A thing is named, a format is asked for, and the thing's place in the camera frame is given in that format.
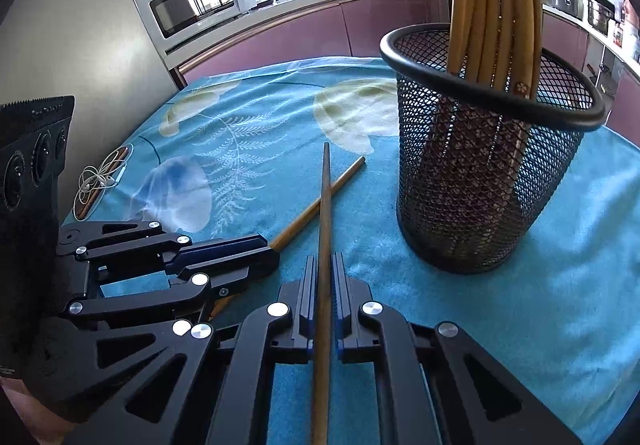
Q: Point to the blue printed tablecloth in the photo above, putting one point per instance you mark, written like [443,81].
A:
[450,325]

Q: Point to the black mesh utensil holder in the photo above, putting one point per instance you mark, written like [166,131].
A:
[500,235]

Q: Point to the purple kitchen cabinets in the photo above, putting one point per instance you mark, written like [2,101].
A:
[300,30]

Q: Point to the white earphones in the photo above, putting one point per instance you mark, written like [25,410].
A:
[102,180]

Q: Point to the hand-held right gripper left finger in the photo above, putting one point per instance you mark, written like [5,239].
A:
[311,305]

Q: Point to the silver refrigerator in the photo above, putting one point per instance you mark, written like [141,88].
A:
[75,35]

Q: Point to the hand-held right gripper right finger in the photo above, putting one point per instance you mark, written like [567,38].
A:
[340,305]

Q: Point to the bunch of wooden chopsticks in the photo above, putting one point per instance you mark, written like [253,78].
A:
[480,0]

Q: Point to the wooden chopstick red patterned end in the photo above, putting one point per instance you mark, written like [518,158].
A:
[320,199]
[321,375]

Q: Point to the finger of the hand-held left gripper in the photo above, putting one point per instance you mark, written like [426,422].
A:
[240,266]
[225,245]

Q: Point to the silver microwave oven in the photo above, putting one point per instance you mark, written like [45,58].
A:
[200,5]

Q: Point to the person's left forearm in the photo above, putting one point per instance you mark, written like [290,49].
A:
[32,410]

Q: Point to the steel stock pot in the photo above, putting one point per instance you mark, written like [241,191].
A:
[600,15]

